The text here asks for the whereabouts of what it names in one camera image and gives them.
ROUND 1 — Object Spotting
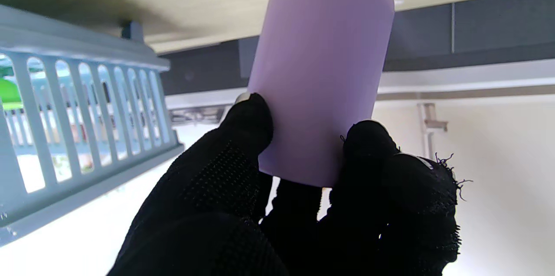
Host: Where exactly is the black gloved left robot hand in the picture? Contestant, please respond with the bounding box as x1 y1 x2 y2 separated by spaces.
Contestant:
106 93 462 276

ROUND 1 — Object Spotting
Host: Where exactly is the purple cup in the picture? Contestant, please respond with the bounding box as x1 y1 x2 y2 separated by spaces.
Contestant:
247 0 396 188

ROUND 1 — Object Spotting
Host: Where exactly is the lime green bowl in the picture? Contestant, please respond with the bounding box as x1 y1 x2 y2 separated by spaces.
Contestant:
0 78 22 110

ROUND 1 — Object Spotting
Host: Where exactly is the blue plastic dish rack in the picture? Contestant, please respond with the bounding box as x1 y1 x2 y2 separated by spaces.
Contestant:
0 4 185 246

